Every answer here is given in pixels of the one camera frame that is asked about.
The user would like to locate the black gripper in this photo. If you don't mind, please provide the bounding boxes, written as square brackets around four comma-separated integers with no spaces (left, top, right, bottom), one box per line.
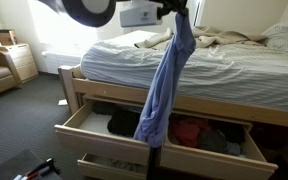
[156,0,189,18]

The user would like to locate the blue shirt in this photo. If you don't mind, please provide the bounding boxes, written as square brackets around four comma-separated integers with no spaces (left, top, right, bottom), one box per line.
[132,7,198,149]

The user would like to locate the light wooden bed drawer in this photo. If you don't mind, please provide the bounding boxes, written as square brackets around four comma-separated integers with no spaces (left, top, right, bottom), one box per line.
[159,111,279,180]
[76,152,150,180]
[53,96,159,167]

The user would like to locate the beige crumpled blanket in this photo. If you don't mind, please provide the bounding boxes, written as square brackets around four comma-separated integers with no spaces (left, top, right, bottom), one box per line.
[133,25,269,51]

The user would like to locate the white wrist mounting block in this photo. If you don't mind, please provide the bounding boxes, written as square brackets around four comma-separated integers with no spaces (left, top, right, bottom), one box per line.
[119,0,164,29]

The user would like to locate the mattress with striped sheet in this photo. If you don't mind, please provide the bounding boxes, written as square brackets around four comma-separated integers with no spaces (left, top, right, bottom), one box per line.
[80,29,288,116]

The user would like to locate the striped pillow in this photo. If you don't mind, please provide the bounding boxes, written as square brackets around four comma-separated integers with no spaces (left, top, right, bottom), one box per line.
[261,20,288,52]

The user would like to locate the red garment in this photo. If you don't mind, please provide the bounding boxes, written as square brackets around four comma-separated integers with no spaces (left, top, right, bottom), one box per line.
[167,114,212,149]

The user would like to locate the dark folded garment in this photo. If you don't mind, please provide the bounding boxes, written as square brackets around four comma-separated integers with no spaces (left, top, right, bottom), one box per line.
[91,100,117,117]

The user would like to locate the black garment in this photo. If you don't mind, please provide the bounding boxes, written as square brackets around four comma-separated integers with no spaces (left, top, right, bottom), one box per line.
[106,108,142,139]

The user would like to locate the dark grey garment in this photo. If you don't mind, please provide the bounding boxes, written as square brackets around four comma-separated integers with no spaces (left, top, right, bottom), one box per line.
[196,128,229,155]

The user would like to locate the pale blue garment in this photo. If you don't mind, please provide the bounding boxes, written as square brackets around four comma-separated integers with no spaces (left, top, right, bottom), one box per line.
[226,141,243,157]

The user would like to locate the white paper scrap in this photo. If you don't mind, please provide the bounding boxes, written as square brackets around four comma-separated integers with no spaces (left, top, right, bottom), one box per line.
[57,98,69,107]

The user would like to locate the light wooden dresser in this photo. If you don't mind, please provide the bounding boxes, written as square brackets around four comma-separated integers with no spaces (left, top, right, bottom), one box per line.
[0,42,40,85]

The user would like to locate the pale folded clothes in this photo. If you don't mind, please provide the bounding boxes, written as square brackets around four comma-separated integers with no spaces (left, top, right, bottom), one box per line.
[93,156,149,175]

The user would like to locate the brown cardboard box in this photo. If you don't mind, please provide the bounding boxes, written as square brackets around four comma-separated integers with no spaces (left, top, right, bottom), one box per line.
[0,28,19,47]

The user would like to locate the black and red clamp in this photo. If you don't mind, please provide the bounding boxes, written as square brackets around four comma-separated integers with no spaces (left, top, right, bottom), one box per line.
[23,157,63,180]

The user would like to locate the black work table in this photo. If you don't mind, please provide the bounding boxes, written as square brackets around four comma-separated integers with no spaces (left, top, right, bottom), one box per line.
[0,147,65,180]

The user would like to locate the light wooden bed frame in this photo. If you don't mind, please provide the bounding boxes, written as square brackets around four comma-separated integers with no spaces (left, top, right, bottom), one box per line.
[57,64,288,131]

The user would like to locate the white wall heater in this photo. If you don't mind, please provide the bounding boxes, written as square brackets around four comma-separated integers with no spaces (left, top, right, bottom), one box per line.
[40,49,84,75]

